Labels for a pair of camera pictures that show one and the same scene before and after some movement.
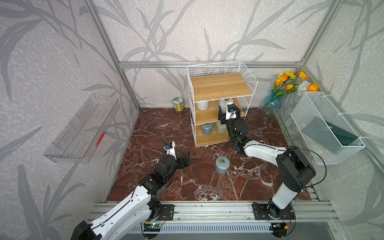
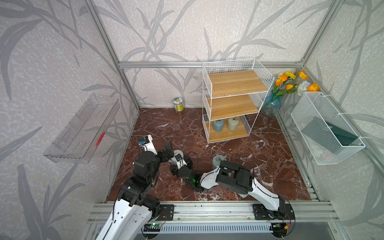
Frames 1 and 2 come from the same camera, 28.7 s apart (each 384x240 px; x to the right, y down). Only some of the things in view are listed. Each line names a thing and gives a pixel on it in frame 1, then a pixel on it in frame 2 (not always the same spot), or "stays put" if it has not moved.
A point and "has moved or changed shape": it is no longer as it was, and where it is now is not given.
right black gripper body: [231, 125] -> [177, 174]
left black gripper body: [175, 166] -> [156, 163]
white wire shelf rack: [218, 92] has moved or changed shape
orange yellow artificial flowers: [287, 83] stays put
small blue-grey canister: [207, 128] -> [218, 125]
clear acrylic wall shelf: [78, 140] stays put
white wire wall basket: [329, 136] stays put
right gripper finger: [238, 113] -> [189, 162]
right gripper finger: [221, 116] -> [174, 167]
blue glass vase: [272, 104] stays put
